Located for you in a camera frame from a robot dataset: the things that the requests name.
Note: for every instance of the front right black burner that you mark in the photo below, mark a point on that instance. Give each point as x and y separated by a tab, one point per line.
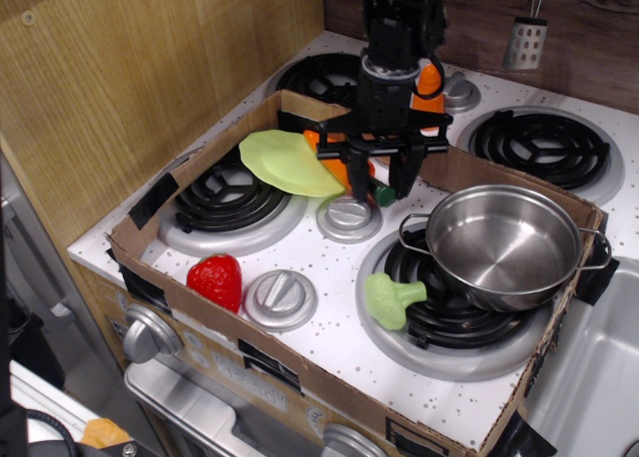
445	337

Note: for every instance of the silver oven knob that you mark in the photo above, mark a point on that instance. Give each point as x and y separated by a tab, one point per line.
149	335
342	441

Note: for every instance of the front left black burner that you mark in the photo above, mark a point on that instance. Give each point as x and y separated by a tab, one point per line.
227	209

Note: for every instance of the grey sink basin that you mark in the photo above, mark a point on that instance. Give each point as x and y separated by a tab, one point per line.
584	401

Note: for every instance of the back right black burner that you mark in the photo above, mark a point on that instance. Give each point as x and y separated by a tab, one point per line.
558	147

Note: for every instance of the orange plastic cone toy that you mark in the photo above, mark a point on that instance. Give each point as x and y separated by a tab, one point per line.
429	97

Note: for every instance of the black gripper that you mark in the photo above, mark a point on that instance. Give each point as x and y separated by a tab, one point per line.
382	123

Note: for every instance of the light green toy broccoli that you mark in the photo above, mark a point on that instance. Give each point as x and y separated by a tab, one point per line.
386	300

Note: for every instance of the silver oven knob right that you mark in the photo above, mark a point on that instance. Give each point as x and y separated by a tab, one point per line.
342	441

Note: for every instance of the red toy strawberry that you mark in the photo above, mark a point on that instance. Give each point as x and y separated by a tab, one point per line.
218	278

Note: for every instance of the silver oven door handle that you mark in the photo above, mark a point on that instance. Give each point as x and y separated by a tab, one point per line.
210	419

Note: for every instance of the hanging silver spatula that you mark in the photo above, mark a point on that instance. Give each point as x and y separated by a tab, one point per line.
526	41

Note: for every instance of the silver oven knob left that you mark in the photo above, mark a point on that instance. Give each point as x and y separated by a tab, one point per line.
149	335

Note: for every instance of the brown cardboard fence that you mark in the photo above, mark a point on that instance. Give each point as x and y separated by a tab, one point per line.
341	361

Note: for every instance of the back left black burner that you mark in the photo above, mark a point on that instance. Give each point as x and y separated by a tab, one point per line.
328	77

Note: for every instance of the orange toy carrot green stem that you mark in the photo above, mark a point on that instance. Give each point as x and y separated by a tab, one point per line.
381	193

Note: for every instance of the light green plastic plate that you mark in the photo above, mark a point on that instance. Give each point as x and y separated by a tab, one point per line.
285	161

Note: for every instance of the stainless steel pot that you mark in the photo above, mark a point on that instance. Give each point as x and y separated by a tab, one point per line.
508	248

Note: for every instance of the black burner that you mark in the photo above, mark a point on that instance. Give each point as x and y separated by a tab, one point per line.
445	337
227	209
558	147
328	77

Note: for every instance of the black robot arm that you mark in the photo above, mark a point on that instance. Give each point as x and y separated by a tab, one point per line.
399	33

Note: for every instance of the silver stove knob back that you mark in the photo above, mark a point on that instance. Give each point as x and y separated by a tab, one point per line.
460	95

